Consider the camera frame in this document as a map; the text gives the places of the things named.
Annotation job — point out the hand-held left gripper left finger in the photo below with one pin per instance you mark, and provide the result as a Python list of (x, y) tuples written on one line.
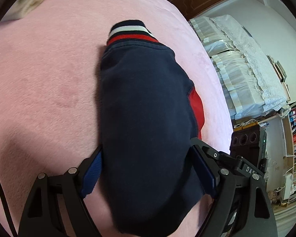
[(91, 175)]

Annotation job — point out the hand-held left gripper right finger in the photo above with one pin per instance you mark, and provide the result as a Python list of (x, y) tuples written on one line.
[(204, 172)]

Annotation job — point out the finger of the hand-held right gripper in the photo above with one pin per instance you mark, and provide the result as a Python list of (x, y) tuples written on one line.
[(227, 161)]

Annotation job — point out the navy and red jacket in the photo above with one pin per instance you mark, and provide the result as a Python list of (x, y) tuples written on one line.
[(143, 116)]

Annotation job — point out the white bookshelf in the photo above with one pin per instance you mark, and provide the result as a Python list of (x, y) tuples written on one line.
[(276, 140)]

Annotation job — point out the plastic-covered pale bedding stack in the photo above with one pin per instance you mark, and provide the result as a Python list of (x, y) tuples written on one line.
[(236, 79)]

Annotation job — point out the white lace cover cloth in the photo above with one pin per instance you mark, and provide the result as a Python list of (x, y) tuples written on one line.
[(261, 66)]

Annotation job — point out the pink fleece blanket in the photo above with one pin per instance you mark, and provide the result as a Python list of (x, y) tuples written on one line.
[(51, 79)]

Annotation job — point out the stack of books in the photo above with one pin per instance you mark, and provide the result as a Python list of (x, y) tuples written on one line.
[(278, 69)]

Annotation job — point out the beige folded blanket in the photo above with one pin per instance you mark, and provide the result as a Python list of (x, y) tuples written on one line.
[(32, 0)]

